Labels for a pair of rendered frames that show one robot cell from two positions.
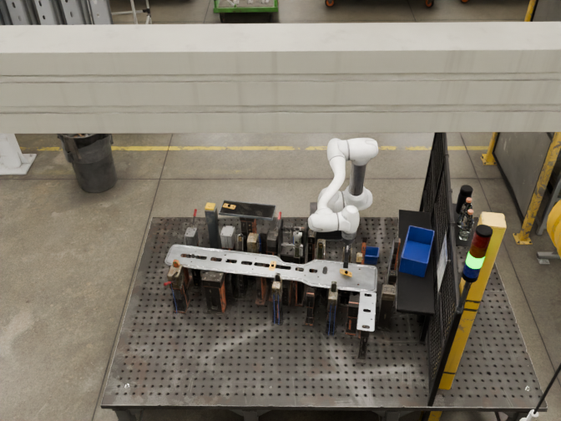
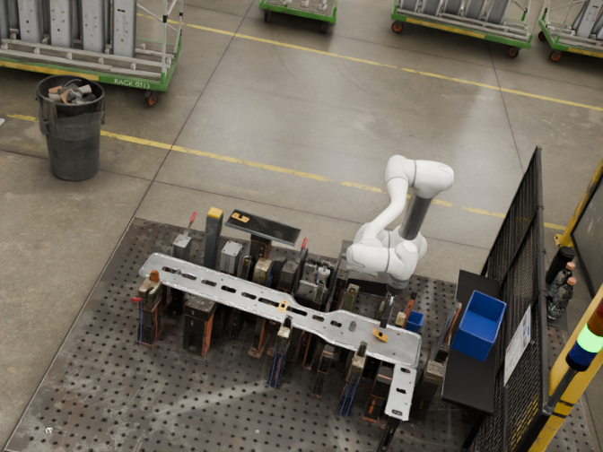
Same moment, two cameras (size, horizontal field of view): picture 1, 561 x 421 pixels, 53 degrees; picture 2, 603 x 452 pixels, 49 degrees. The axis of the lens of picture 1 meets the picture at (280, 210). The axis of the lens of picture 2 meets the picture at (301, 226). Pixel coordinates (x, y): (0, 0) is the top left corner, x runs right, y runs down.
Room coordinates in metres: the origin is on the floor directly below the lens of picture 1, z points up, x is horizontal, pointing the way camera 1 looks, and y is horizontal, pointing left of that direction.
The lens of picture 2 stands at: (0.24, 0.11, 3.19)
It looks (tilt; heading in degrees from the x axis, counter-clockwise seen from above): 37 degrees down; 358
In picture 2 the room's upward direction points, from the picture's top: 12 degrees clockwise
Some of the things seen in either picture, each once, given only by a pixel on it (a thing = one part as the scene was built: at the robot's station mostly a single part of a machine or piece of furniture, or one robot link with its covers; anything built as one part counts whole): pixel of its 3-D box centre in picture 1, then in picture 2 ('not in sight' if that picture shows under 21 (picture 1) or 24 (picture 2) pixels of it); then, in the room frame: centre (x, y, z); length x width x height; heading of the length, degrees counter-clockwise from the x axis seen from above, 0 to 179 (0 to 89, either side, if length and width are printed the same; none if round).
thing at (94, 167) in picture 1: (90, 154); (73, 130); (4.63, 1.90, 0.36); 0.54 x 0.50 x 0.73; 178
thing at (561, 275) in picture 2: (465, 212); (561, 282); (2.37, -1.05, 1.53); 0.06 x 0.06 x 0.20
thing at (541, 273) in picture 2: (427, 273); (484, 360); (2.58, -1.01, 0.77); 1.97 x 0.14 x 1.55; 170
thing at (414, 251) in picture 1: (416, 251); (478, 325); (2.49, -0.86, 1.09); 0.30 x 0.17 x 0.13; 160
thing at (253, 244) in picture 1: (254, 257); (258, 291); (2.65, 0.19, 0.89); 0.13 x 0.11 x 0.38; 170
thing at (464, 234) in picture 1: (467, 224); (562, 298); (2.27, -1.03, 1.53); 0.06 x 0.06 x 0.20
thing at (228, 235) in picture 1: (229, 251); (228, 278); (2.70, 0.35, 0.90); 0.13 x 0.10 x 0.41; 170
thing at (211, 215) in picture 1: (213, 230); (211, 247); (2.89, 0.48, 0.92); 0.08 x 0.08 x 0.44; 80
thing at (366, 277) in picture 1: (269, 266); (278, 307); (2.47, 0.08, 1.00); 1.38 x 0.22 x 0.02; 80
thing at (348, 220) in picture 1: (348, 218); (401, 258); (2.38, -0.39, 1.48); 0.13 x 0.11 x 0.16; 95
